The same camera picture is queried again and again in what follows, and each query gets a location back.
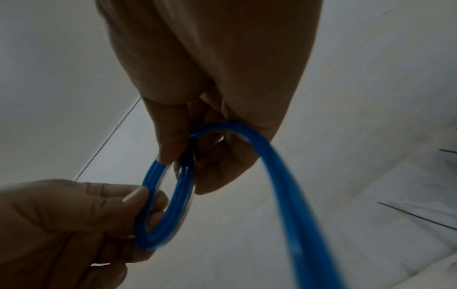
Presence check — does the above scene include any person's right hand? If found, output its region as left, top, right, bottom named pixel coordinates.
left=94, top=0, right=324, bottom=196

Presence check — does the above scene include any person's left hand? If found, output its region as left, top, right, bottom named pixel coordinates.
left=0, top=179, right=170, bottom=289

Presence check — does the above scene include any solid blue cable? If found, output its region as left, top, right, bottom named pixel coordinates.
left=133, top=120, right=350, bottom=289

